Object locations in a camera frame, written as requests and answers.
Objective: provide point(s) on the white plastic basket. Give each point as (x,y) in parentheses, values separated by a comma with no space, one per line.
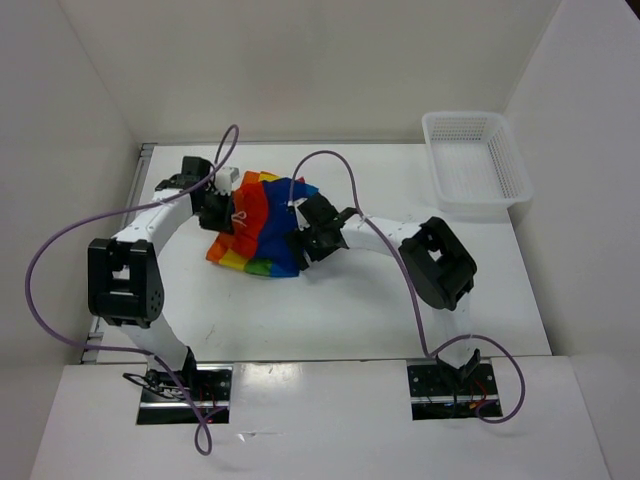
(475,163)

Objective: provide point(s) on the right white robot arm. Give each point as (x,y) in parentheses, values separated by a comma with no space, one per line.
(437,268)

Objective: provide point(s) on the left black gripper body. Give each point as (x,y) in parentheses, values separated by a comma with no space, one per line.
(216,212)

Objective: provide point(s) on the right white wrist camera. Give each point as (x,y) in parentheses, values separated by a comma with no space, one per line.
(294,207)

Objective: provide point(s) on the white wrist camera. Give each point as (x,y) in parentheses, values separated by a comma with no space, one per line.
(224,180)
(294,207)

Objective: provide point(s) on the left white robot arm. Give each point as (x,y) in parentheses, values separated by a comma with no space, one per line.
(125,287)

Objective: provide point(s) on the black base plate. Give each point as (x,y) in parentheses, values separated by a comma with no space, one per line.
(432,399)
(162,403)

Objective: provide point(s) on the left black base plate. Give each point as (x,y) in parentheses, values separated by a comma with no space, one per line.
(162,403)

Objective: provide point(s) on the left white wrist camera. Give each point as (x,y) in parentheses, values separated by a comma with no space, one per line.
(224,180)

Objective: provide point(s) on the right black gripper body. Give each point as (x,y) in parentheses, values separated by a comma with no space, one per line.
(315,245)

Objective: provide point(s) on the rainbow striped shorts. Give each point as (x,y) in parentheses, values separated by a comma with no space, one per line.
(261,218)

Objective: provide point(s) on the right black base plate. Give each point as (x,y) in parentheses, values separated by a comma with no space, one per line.
(432,399)

